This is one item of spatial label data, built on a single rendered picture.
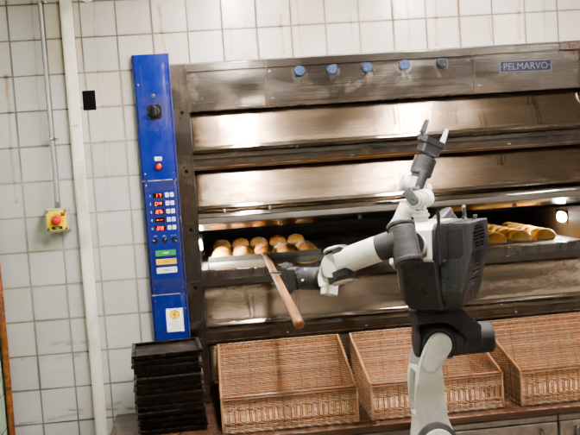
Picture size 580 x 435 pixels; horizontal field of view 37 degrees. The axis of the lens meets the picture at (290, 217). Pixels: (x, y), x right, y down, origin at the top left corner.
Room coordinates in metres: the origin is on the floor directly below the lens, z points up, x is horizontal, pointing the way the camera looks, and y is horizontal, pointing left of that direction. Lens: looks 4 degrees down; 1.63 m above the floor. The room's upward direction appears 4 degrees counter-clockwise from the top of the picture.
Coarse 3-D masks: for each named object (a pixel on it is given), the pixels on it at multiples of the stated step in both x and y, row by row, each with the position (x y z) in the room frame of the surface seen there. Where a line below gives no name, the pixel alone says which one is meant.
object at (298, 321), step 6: (264, 258) 4.03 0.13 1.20; (270, 264) 3.73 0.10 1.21; (270, 270) 3.58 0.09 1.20; (276, 270) 3.55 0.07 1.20; (276, 276) 3.34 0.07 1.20; (276, 282) 3.21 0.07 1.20; (282, 282) 3.18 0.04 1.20; (282, 288) 3.02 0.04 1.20; (282, 294) 2.92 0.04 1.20; (288, 294) 2.89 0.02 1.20; (288, 300) 2.76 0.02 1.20; (288, 306) 2.67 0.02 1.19; (294, 306) 2.65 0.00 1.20; (288, 312) 2.62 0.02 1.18; (294, 312) 2.54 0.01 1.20; (294, 318) 2.46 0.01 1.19; (300, 318) 2.44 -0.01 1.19; (294, 324) 2.44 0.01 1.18; (300, 324) 2.43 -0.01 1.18
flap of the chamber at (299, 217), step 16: (560, 192) 3.88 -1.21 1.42; (576, 192) 3.89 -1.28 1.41; (352, 208) 3.80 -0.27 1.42; (368, 208) 3.81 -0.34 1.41; (384, 208) 3.81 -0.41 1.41; (432, 208) 3.87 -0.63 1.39; (480, 208) 4.00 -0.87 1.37; (496, 208) 4.05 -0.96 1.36; (208, 224) 3.76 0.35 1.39; (224, 224) 3.80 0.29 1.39; (240, 224) 3.84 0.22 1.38; (256, 224) 3.89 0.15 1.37; (272, 224) 3.93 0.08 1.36
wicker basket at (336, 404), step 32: (224, 352) 3.85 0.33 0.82; (256, 352) 3.86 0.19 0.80; (288, 352) 3.86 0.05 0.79; (320, 352) 3.88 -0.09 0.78; (224, 384) 3.81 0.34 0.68; (256, 384) 3.82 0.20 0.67; (288, 384) 3.83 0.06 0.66; (320, 384) 3.84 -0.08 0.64; (352, 384) 3.52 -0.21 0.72; (224, 416) 3.62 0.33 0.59; (256, 416) 3.60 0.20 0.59; (288, 416) 3.56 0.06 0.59; (320, 416) 3.43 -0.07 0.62; (352, 416) 3.44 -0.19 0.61
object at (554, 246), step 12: (576, 240) 4.09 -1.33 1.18; (492, 252) 4.00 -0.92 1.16; (504, 252) 4.01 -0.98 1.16; (516, 252) 4.01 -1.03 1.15; (528, 252) 4.02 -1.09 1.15; (540, 252) 4.02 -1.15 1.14; (276, 264) 3.95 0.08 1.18; (300, 264) 3.92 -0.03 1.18; (312, 264) 3.93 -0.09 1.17; (384, 264) 3.96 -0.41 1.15; (204, 276) 3.88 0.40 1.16; (216, 276) 3.89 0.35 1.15; (228, 276) 3.89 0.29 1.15; (240, 276) 3.90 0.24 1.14
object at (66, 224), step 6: (48, 210) 3.76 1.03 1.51; (54, 210) 3.76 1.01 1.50; (60, 210) 3.76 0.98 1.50; (66, 210) 3.76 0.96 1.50; (48, 216) 3.75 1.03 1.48; (60, 216) 3.76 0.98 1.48; (66, 216) 3.76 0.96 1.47; (48, 222) 3.75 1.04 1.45; (60, 222) 3.76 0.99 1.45; (66, 222) 3.76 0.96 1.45; (48, 228) 3.75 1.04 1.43; (54, 228) 3.75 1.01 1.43; (60, 228) 3.76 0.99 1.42; (66, 228) 3.76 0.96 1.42
